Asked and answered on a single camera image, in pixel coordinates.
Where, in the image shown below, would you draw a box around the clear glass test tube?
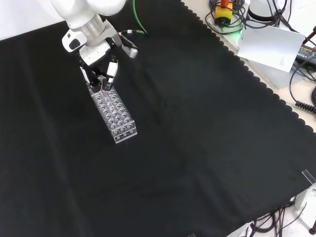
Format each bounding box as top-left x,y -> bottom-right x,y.
98,81 -> 111,104

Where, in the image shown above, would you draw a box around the coiled black cable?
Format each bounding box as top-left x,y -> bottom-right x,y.
294,86 -> 316,115

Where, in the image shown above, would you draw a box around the green cable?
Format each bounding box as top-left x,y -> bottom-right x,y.
132,0 -> 149,37

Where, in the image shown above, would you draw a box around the black power adapter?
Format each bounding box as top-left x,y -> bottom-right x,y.
294,41 -> 316,63

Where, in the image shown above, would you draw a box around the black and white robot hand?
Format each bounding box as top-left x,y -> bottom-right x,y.
78,21 -> 139,92

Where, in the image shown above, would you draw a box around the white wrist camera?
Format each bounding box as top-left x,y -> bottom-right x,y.
61,29 -> 87,53

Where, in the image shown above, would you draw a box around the black bench cloth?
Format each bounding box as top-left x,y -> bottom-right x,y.
0,0 -> 316,237

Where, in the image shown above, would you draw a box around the yellow stop button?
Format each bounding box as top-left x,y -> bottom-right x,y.
214,0 -> 234,26

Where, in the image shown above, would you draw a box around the clear plastic test tube rack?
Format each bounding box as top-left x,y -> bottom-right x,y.
87,85 -> 138,145

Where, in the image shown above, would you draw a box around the black cables under bench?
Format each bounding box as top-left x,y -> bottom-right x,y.
251,204 -> 298,237

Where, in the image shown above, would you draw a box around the clear plastic clip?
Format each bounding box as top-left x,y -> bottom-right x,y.
301,169 -> 316,185

